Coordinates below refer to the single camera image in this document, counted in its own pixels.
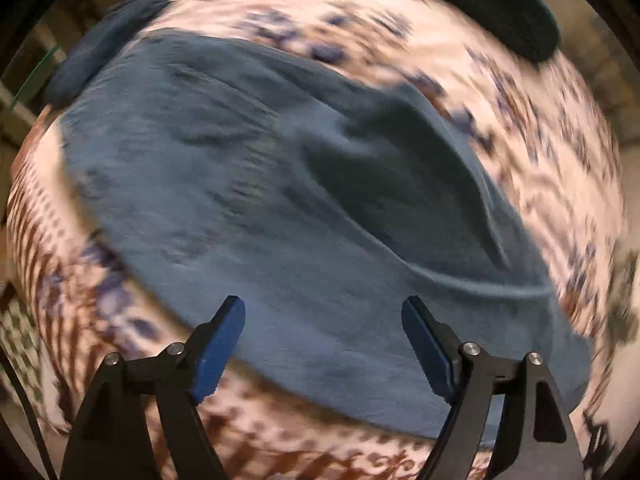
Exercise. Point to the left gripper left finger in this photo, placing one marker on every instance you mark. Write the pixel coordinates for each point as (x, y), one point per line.
(111, 439)

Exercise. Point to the light blue denim jeans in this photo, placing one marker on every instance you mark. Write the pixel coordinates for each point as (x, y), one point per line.
(220, 167)

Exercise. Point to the floral fleece bed blanket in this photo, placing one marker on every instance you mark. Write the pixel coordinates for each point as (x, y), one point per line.
(535, 128)

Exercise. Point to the folded dark blue jeans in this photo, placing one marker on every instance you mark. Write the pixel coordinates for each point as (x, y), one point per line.
(98, 47)

